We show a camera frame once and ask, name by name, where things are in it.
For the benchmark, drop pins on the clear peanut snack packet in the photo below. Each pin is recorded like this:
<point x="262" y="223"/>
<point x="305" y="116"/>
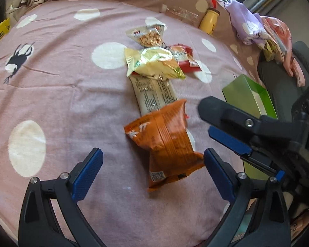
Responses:
<point x="146" y="37"/>

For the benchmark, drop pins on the pink polka-dot bed sheet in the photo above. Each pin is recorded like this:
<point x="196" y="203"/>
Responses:
<point x="67" y="95"/>

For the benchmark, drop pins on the red snack packet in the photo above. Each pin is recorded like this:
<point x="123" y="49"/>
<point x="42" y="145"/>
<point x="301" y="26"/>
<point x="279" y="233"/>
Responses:
<point x="185" y="56"/>

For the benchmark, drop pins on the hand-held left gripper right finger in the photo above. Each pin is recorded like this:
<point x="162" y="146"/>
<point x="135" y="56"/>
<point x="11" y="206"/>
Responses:
<point x="218" y="177"/>

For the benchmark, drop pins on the yellow green patterned cloth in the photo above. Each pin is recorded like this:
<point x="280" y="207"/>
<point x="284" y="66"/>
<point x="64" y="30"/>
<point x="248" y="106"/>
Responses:
<point x="269" y="51"/>

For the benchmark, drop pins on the purple printed cloth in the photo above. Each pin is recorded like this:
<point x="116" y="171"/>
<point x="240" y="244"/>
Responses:
<point x="242" y="18"/>

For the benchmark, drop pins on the orange snack packet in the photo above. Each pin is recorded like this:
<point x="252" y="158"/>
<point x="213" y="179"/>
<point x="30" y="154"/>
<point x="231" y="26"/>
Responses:
<point x="164" y="139"/>

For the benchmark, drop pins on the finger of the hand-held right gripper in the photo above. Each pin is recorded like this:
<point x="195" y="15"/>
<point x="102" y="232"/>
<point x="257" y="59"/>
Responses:
<point x="221" y="110"/>
<point x="229" y="140"/>

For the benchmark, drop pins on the yellow cardboard box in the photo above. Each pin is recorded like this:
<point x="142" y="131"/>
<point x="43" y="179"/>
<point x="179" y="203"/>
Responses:
<point x="0" y="32"/>

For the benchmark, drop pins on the pink cloth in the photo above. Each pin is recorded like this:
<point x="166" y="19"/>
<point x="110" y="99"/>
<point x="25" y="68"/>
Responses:
<point x="280" y="33"/>

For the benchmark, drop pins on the yellow drink bottle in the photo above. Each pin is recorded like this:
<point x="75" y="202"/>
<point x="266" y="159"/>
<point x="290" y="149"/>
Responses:
<point x="208" y="22"/>

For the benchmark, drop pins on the clear plastic bottle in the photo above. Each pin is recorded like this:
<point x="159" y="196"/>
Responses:
<point x="180" y="14"/>

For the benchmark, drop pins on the grey chair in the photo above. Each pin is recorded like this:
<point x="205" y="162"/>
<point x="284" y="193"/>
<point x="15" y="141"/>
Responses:
<point x="280" y="82"/>

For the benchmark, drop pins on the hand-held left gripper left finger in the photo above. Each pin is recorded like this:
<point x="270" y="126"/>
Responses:
<point x="88" y="177"/>

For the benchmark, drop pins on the cream green cracker packet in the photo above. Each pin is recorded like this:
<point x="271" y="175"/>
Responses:
<point x="152" y="95"/>

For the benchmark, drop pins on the shiny gold snack packet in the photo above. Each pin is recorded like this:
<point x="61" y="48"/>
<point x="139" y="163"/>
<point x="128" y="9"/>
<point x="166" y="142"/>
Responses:
<point x="149" y="61"/>

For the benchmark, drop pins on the green cardboard box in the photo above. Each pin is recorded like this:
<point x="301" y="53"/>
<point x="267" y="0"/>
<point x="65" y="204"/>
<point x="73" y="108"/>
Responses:
<point x="242" y="92"/>

